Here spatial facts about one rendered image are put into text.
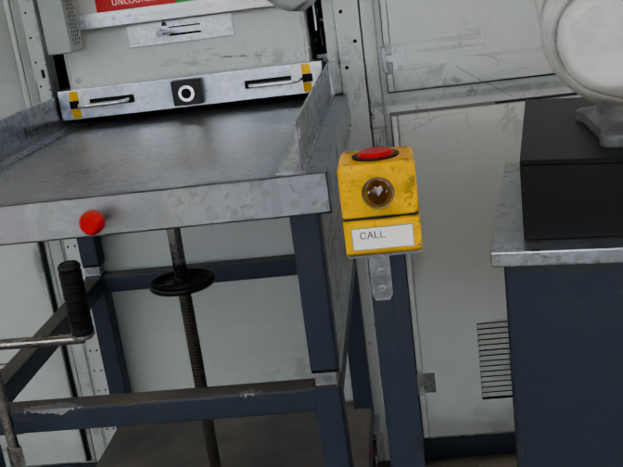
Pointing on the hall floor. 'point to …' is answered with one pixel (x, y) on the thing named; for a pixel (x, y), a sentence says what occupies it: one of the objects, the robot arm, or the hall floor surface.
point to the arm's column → (566, 363)
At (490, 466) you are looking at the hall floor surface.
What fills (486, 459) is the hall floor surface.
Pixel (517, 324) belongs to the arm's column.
